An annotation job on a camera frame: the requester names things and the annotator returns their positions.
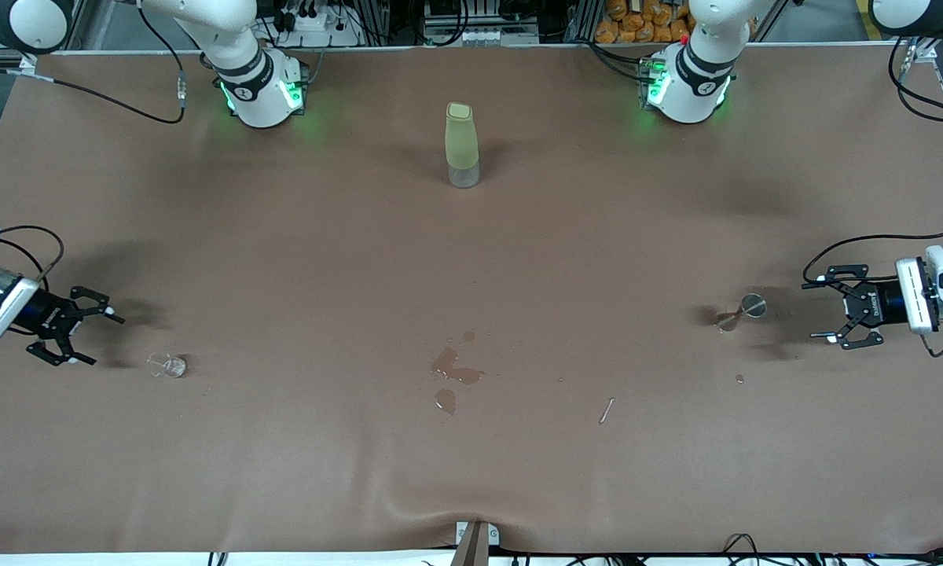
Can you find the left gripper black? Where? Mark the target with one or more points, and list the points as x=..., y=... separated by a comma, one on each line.
x=885, y=304

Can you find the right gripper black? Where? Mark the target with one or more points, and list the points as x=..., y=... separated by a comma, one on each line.
x=33, y=311

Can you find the small clear glass shaker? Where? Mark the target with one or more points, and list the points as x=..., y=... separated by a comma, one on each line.
x=169, y=365

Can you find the steel jigger measuring cup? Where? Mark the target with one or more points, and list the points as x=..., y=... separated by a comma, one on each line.
x=743, y=310

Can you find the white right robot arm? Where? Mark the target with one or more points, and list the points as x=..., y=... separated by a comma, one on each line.
x=255, y=86

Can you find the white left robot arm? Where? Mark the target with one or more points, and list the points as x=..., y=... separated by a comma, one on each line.
x=687, y=86

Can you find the small white stick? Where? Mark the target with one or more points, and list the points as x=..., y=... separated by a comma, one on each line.
x=606, y=411

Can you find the pile of orange buns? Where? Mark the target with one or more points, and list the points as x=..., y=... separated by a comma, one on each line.
x=644, y=27

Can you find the white power strip with plugs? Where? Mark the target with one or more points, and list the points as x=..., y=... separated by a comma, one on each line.
x=314, y=27

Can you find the liquid spill puddle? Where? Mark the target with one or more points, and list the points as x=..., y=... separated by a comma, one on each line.
x=456, y=373

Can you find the brown table mat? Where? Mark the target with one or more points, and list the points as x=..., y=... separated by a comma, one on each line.
x=471, y=259

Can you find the green bottle with clear base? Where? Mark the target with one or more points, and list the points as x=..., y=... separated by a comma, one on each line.
x=461, y=141

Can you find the aluminium frame profile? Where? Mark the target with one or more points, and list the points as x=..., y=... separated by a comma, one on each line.
x=923, y=51

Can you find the metal clamp bracket with post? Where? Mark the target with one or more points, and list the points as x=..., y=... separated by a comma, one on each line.
x=474, y=542

